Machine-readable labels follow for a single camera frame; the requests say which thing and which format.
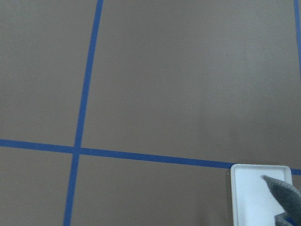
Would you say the grey towel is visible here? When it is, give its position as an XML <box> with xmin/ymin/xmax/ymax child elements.
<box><xmin>262</xmin><ymin>175</ymin><xmax>301</xmax><ymax>226</ymax></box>

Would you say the white towel rack with wooden bars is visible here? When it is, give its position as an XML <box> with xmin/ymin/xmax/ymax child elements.
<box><xmin>230</xmin><ymin>164</ymin><xmax>292</xmax><ymax>226</ymax></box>

